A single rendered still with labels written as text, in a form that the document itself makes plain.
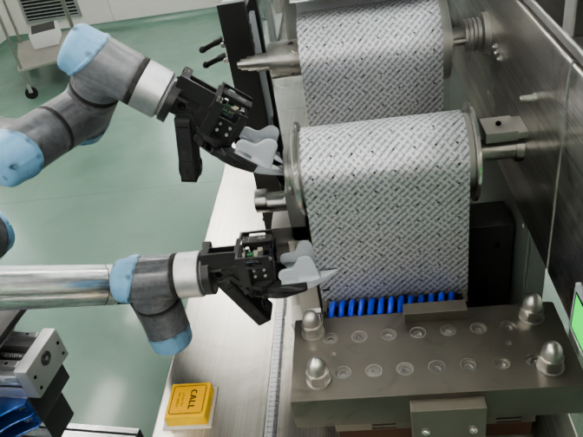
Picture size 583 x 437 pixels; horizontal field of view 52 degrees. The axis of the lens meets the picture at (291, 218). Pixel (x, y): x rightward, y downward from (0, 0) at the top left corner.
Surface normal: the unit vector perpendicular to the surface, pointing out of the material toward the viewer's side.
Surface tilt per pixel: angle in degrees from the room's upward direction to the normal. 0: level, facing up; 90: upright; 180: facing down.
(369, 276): 90
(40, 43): 90
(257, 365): 0
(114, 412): 0
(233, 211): 0
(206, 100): 90
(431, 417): 90
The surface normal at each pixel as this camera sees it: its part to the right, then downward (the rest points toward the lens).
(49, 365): 0.97, -0.01
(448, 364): -0.15, -0.81
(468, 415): -0.05, 0.58
